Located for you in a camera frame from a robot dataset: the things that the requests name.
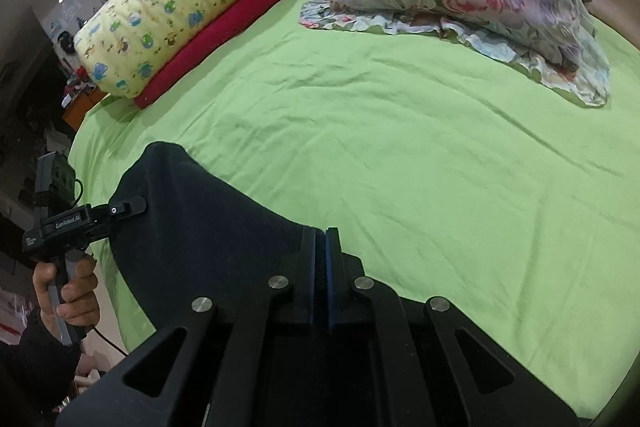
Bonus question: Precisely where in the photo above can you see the black pants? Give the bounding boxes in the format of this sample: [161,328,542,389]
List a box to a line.
[107,141,431,368]

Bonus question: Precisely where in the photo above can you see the black cable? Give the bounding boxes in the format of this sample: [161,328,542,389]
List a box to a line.
[74,178,130,357]

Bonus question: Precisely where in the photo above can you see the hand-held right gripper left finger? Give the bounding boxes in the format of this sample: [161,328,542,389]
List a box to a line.
[56,227,319,427]

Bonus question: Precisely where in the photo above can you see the red pillow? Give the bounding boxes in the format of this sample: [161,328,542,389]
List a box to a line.
[134,0,305,110]

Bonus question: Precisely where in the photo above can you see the person's left forearm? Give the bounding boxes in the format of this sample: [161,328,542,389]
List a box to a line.
[0,314,82,415]

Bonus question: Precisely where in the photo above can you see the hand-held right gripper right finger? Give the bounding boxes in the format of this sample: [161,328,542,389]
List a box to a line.
[324,227,581,427]

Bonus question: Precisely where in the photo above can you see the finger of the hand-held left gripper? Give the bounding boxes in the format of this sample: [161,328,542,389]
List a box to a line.
[92,196,147,242]

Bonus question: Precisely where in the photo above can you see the person's left hand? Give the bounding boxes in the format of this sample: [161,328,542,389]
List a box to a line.
[32,254,101,344]

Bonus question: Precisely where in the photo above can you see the green bed sheet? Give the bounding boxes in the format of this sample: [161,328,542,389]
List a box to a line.
[67,0,640,419]

